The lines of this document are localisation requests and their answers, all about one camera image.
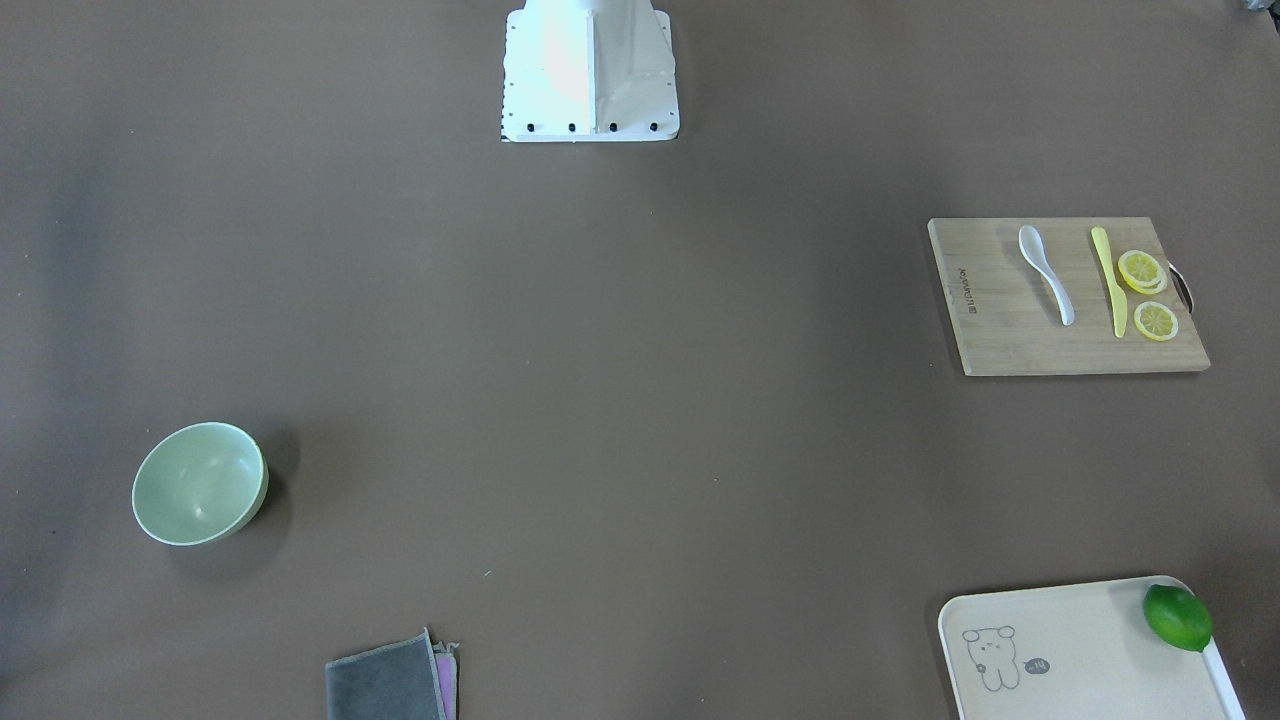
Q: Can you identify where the yellow plastic knife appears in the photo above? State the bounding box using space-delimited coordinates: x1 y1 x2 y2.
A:
1091 225 1129 340

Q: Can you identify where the bamboo cutting board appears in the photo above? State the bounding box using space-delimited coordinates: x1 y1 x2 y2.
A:
928 217 1210 377

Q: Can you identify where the lower lemon slice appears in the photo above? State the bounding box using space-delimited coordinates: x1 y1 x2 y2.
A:
1133 301 1180 342

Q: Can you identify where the white ceramic spoon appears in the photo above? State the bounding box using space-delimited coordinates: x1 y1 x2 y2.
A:
1018 224 1076 325

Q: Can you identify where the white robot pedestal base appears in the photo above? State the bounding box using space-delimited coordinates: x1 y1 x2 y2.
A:
500 1 681 143

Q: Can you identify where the grey folded cloth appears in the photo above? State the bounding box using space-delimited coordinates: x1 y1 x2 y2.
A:
325 628 460 719

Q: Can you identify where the upper lemon slice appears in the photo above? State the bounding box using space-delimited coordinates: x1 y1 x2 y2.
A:
1117 250 1169 295

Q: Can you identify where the green lime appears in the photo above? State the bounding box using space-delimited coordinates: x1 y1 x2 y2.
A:
1142 584 1213 653

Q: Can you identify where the lemon slice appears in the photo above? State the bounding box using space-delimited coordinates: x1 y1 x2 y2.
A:
1117 250 1169 295
1133 301 1180 342

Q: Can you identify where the cream rabbit tray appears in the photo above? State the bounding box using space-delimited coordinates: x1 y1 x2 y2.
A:
937 575 1244 719

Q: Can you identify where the light green bowl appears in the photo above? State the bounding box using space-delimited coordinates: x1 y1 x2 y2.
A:
131 421 269 547

